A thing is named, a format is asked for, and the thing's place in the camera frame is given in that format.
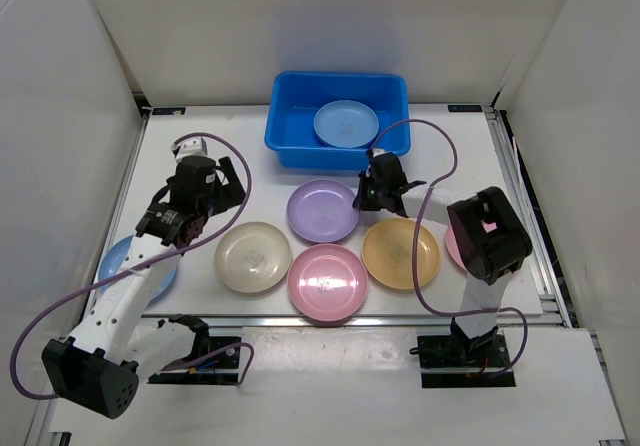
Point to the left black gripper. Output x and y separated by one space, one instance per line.
230 194

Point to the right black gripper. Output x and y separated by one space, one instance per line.
361 201

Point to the purple plate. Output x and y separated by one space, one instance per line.
321 211

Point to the blue plate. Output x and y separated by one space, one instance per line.
346 124
114 258

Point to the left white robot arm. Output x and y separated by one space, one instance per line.
99 365

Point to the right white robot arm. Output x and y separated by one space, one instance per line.
491 240

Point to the blue plastic bin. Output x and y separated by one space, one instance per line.
298 95

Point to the yellow plate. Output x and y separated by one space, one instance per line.
387 253

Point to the cream plate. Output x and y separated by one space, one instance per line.
252 257

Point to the pink plate centre front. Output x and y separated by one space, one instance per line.
327 283

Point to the pink plate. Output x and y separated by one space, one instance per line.
452 248
327 283

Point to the pink plate right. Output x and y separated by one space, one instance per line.
452 248

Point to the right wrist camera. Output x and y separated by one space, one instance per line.
371 154

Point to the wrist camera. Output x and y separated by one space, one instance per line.
371 154
194 146

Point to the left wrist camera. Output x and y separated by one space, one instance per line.
194 146

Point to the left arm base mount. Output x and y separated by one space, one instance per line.
219 357

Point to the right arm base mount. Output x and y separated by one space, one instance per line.
445 364

